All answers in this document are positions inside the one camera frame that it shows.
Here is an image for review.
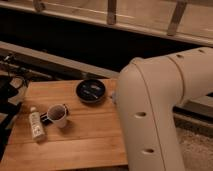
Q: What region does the black round bowl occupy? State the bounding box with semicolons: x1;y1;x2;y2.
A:
76;79;106;103

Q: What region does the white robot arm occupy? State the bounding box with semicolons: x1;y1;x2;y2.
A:
115;47;213;171

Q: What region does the black striped box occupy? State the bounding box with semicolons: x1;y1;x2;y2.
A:
40;113;51;125

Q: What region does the white plastic bottle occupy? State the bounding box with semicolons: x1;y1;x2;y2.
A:
29;107;46;142

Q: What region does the metal window bracket middle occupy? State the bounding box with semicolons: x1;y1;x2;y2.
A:
107;0;117;25

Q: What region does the metal window bracket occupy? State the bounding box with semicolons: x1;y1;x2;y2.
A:
107;0;117;25
167;0;187;36
33;0;45;12

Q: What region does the black cables and equipment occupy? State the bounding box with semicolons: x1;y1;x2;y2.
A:
0;53;29;161

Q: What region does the grey metal rail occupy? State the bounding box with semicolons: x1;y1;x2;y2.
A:
0;41;213;118

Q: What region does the metal window bracket left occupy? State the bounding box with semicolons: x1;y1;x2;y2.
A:
33;0;45;12

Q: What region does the metal window bracket right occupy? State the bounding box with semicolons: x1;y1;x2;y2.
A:
167;0;187;36

